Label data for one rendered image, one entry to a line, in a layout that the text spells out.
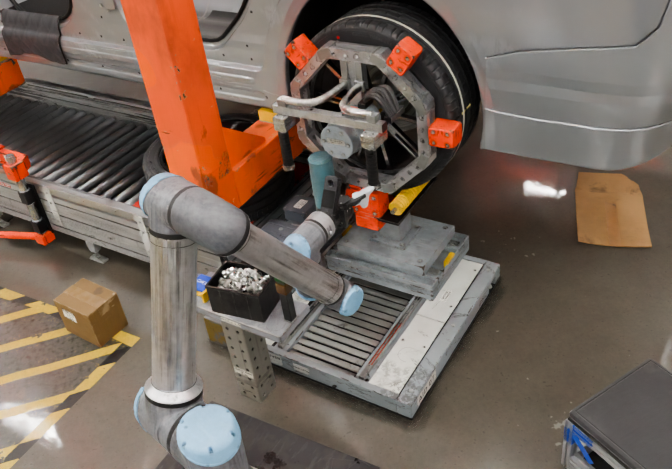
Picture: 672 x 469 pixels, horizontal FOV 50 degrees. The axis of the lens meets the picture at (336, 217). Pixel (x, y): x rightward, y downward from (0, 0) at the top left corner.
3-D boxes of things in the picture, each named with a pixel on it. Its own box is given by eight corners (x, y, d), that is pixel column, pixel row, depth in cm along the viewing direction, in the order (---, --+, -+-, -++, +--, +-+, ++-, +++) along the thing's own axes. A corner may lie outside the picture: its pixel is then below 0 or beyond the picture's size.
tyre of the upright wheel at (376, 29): (443, 190, 291) (511, 56, 244) (417, 222, 275) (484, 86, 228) (309, 107, 305) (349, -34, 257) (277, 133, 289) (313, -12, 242)
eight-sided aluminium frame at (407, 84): (439, 194, 260) (433, 51, 229) (431, 204, 256) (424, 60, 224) (312, 166, 286) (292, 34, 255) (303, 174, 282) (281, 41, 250)
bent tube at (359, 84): (403, 97, 237) (401, 67, 231) (375, 124, 224) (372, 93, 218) (357, 89, 246) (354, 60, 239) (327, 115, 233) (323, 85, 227)
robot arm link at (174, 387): (166, 467, 185) (164, 194, 157) (130, 432, 196) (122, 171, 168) (215, 442, 195) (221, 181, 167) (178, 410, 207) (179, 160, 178)
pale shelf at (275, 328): (310, 310, 241) (309, 304, 239) (281, 344, 230) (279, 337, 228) (211, 277, 262) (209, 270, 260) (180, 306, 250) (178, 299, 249)
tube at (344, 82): (351, 89, 247) (348, 59, 241) (321, 114, 234) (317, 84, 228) (308, 82, 255) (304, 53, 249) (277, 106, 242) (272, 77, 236)
